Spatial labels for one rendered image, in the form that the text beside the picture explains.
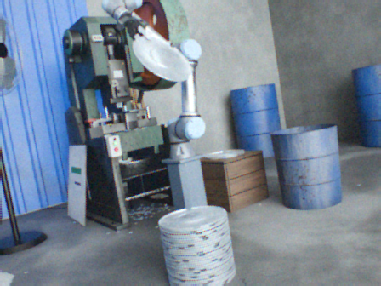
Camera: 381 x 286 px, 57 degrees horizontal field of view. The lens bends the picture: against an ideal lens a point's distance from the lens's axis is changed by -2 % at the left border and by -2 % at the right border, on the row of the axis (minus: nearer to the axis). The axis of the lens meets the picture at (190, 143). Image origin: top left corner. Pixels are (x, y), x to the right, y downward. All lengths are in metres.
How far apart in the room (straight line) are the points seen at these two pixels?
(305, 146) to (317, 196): 0.31
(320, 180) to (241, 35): 3.47
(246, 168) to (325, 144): 0.57
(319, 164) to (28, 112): 2.66
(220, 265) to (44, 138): 2.64
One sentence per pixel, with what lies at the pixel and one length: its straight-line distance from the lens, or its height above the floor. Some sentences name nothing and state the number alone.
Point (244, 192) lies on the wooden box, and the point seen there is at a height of 0.10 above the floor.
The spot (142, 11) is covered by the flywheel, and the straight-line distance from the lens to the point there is 3.14.
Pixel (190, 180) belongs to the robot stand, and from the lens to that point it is 2.05.
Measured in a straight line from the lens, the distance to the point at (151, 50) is 1.64.
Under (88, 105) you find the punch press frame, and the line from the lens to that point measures 2.92.
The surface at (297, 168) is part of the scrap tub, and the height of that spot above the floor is 0.27.
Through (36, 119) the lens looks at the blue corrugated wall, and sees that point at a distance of 3.77.
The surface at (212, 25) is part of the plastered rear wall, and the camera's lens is 5.08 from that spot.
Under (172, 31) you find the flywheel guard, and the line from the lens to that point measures 2.69.
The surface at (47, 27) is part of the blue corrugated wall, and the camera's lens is 3.98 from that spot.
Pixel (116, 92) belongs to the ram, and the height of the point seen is 0.93.
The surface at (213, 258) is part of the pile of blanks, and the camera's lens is 1.48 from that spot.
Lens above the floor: 0.71
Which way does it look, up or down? 5 degrees down
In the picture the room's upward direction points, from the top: 9 degrees counter-clockwise
